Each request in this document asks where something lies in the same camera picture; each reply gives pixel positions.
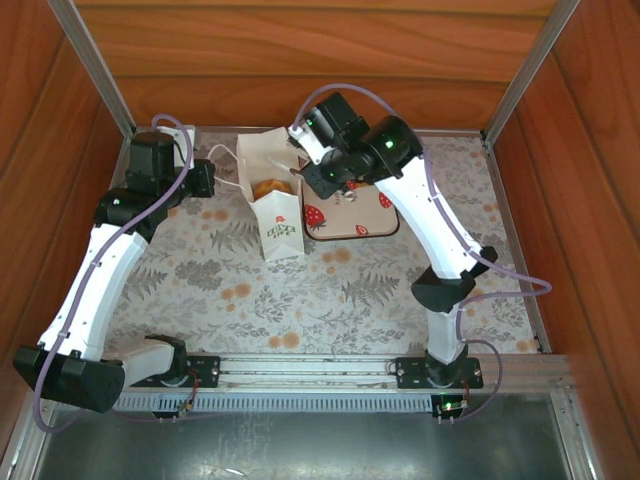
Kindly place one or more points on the grey metal sheet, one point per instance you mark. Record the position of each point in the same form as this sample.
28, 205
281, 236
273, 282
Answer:
300, 450

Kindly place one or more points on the strawberry print tray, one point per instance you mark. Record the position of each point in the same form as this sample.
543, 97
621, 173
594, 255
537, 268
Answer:
350, 220

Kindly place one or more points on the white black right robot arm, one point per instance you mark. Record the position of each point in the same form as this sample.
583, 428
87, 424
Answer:
430, 225

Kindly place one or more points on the aluminium frame rail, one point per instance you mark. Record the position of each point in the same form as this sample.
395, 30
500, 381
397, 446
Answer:
20, 450
575, 440
507, 220

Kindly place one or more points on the floral tablecloth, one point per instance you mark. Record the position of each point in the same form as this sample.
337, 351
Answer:
300, 300

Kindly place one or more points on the circuit board with green light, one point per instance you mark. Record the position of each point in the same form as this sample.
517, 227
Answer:
450, 406

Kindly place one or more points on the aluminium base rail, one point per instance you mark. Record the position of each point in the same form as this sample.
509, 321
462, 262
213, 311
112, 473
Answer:
305, 370

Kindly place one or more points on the aluminium frame post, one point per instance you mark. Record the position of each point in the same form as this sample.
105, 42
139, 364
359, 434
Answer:
95, 65
533, 65

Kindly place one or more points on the white paper bag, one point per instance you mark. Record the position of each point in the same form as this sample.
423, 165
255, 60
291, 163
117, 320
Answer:
280, 230

